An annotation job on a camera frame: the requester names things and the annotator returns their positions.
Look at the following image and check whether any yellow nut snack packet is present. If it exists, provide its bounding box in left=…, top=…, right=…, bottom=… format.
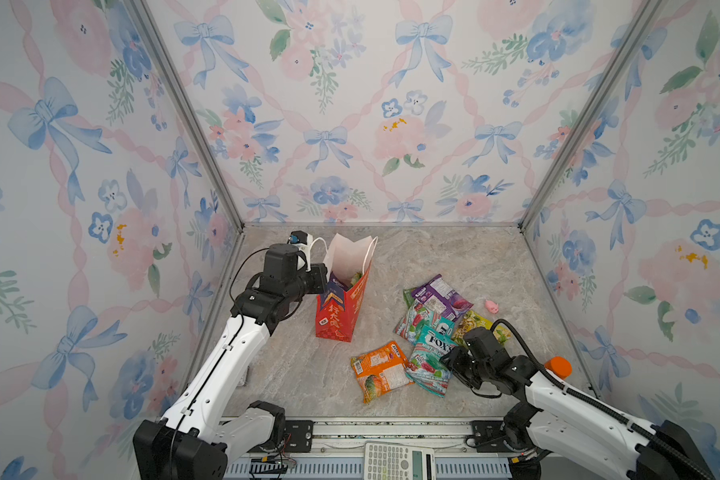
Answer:
left=451, top=310, right=511, bottom=347

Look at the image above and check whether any purple Fox's berries packet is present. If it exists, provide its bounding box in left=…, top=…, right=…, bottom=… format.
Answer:
left=324, top=272, right=347, bottom=305

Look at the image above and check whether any yellow green Fox's packet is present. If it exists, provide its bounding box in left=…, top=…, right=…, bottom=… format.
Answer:
left=349, top=272, right=363, bottom=288

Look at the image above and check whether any orange cup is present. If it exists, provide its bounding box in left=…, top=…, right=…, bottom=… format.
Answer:
left=544, top=356, right=573, bottom=380

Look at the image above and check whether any pink small toy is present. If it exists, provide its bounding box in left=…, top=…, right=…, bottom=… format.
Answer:
left=484, top=300, right=500, bottom=315

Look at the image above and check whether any teal Fox's candy packet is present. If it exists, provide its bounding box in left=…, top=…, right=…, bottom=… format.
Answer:
left=405, top=327, right=458, bottom=398

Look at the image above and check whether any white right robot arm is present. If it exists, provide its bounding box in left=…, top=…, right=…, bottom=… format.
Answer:
left=440, top=327, right=714, bottom=479

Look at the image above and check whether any orange snack packet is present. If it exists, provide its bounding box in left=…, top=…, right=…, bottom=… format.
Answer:
left=350, top=341, right=413, bottom=404

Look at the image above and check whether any pink fruit candy packet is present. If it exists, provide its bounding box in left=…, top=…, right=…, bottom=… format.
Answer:
left=394, top=288, right=456, bottom=343

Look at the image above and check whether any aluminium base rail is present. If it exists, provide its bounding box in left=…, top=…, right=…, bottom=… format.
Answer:
left=128, top=415, right=658, bottom=480

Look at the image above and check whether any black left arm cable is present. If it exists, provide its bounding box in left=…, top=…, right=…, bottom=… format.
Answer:
left=167, top=247, right=271, bottom=480

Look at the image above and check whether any aluminium corner post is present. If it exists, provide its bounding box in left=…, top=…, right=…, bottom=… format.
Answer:
left=518, top=0, right=666, bottom=234
left=124, top=0, right=244, bottom=234

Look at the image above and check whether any white calculator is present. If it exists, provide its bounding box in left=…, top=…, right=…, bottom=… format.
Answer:
left=363, top=442, right=437, bottom=480

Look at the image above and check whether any aluminium left corner post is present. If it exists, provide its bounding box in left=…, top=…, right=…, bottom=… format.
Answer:
left=124, top=0, right=244, bottom=234

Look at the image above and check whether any black corrugated cable conduit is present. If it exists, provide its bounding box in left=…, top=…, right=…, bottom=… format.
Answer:
left=488, top=318, right=718, bottom=480

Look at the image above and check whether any purple snack packet back label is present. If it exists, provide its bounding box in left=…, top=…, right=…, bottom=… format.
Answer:
left=412, top=274, right=473, bottom=322

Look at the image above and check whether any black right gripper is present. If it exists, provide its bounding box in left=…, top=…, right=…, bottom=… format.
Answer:
left=437, top=345, right=494, bottom=388

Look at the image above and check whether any red paper gift bag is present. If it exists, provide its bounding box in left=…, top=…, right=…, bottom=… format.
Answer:
left=315, top=234, right=378, bottom=343

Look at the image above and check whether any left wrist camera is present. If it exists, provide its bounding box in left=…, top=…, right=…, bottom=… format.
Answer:
left=288, top=230, right=328, bottom=271

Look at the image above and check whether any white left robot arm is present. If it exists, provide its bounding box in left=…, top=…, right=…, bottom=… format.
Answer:
left=133, top=231, right=328, bottom=479

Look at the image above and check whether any aluminium right corner post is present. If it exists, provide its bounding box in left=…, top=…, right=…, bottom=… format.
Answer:
left=518, top=0, right=666, bottom=234

